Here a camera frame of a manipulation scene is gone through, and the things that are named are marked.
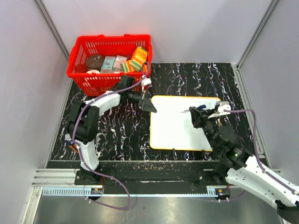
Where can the brown round bread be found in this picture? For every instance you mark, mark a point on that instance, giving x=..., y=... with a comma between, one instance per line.
x=95, y=62

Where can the pink white small box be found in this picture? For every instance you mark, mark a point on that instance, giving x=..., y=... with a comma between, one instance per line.
x=118, y=61

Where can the blue capped whiteboard marker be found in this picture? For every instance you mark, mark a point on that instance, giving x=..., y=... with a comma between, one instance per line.
x=198, y=108

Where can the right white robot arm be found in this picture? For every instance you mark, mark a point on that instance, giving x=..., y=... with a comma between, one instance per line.
x=241, y=167

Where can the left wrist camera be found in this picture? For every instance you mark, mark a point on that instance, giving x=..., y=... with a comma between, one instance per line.
x=145, y=83

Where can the white round cup lid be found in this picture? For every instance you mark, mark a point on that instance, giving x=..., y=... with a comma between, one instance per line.
x=93, y=72

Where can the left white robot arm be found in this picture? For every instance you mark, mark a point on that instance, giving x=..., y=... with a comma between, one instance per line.
x=82, y=127

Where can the white whiteboard with orange frame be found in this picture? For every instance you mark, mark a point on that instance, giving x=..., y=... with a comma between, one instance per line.
x=171, y=126

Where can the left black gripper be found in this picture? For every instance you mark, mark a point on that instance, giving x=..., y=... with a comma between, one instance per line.
x=144, y=102

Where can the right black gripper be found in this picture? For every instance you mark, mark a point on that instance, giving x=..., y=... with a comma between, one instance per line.
x=195, y=114

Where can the teal small box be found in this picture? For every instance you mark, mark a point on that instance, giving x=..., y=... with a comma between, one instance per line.
x=107, y=66

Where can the orange cylindrical bottle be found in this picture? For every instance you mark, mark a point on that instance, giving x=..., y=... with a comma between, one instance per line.
x=70, y=143

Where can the red plastic shopping basket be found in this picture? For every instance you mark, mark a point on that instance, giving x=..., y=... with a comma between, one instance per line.
x=89, y=45

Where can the orange juice carton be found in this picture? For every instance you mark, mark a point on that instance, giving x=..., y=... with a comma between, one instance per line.
x=140, y=55

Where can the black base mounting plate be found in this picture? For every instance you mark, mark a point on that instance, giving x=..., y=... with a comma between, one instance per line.
x=162, y=177

